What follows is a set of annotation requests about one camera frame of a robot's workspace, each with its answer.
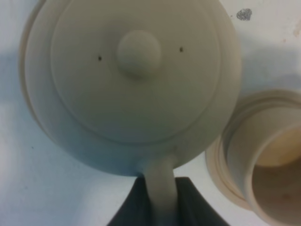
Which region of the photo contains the beige teacup near teapot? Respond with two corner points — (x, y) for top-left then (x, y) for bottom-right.
(227, 107), (301, 226)

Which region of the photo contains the beige saucer near teapot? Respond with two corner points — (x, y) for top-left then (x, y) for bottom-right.
(206, 89), (301, 210)

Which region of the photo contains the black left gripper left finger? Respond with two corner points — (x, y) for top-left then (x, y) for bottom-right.
(108, 178), (152, 226)

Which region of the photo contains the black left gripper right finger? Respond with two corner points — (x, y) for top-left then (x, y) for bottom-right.
(175, 177), (228, 226)

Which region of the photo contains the beige ceramic teapot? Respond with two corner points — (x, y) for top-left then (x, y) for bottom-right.
(25, 0), (241, 213)

